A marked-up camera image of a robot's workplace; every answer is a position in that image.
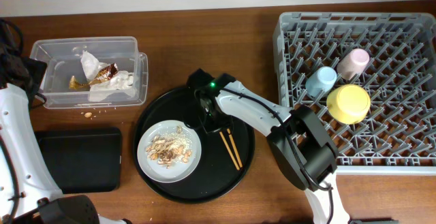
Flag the wooden chopstick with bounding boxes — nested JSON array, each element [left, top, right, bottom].
[[227, 129, 243, 169], [219, 131, 240, 171]]

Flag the food scraps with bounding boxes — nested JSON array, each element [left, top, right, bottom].
[[145, 125, 192, 169]]

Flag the grey plate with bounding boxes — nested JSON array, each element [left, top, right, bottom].
[[136, 120, 202, 183]]

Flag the gold snack wrapper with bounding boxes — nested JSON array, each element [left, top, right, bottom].
[[69, 63, 119, 90]]

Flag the white tissue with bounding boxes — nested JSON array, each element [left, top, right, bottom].
[[80, 50, 134, 102]]

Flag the blue cup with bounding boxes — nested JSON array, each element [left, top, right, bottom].
[[305, 67, 337, 97]]

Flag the yellow bowl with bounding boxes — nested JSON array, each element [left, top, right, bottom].
[[326, 84, 371, 125]]

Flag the pink cup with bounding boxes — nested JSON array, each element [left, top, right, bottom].
[[337, 48, 370, 80]]

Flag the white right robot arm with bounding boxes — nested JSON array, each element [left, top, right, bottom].
[[187, 69, 351, 223]]

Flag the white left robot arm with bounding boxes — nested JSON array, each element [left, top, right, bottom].
[[1, 19, 121, 224]]

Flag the clear plastic waste bin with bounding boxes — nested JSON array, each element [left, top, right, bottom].
[[30, 36, 149, 109]]

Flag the grey dishwasher rack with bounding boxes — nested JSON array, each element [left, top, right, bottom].
[[272, 12, 435, 176]]

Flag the black rectangular tray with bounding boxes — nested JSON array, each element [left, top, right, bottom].
[[35, 127, 123, 194]]

